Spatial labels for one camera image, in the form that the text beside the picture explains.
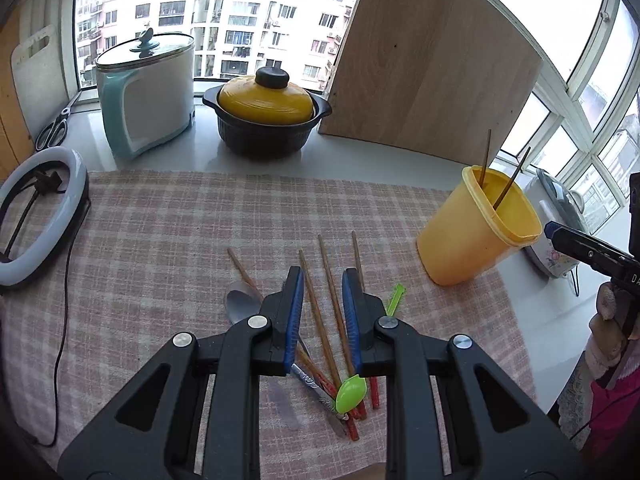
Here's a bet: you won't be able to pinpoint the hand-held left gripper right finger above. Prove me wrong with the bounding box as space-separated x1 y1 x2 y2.
341 267 586 480

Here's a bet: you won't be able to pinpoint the black scissors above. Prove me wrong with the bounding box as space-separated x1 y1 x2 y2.
34 92 84 154

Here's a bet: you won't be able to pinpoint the window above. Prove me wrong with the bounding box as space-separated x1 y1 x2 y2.
59 0 640 241

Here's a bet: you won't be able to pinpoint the black casserole yellow lid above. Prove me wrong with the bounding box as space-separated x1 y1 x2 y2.
202 66 333 158

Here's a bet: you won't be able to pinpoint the metal spoon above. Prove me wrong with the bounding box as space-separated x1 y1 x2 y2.
226 281 350 437

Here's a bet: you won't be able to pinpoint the white rice cooker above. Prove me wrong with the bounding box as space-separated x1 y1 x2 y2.
522 167 592 279

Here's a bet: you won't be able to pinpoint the white teal cooker pot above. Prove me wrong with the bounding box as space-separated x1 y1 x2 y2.
94 28 197 162

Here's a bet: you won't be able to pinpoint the green plastic spoon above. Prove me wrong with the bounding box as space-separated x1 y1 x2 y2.
334 283 406 422

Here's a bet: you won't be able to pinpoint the wooden board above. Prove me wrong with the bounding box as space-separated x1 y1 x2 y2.
318 0 544 166

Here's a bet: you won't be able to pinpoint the brown wooden chopstick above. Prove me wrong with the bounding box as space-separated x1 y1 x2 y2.
481 129 493 187
493 147 532 210

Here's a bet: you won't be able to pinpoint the yellow plastic utensil cup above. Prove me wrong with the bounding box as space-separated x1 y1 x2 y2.
416 165 544 287

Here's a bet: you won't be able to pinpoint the white cutting board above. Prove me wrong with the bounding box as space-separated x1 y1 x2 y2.
11 24 72 142

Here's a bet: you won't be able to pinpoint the person's red clothing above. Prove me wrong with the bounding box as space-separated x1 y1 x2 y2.
587 360 640 461

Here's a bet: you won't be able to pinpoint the person's right hand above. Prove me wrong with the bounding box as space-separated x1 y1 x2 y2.
586 281 632 361

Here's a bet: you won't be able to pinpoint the white ring light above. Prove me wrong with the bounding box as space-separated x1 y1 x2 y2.
0 146 91 289

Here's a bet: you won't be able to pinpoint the red-tipped wooden chopstick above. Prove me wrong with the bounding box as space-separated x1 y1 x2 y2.
318 234 368 421
298 250 360 442
227 247 337 397

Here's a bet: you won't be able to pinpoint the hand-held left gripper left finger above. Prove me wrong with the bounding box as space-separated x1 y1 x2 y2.
57 266 306 480

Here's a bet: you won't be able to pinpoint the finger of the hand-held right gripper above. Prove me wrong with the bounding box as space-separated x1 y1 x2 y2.
544 221 632 282

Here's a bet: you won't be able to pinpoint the pink checked tablecloth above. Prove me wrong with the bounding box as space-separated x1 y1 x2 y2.
0 169 538 480

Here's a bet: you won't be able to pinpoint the black ring light cable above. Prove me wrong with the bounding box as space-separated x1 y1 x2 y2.
29 199 92 449

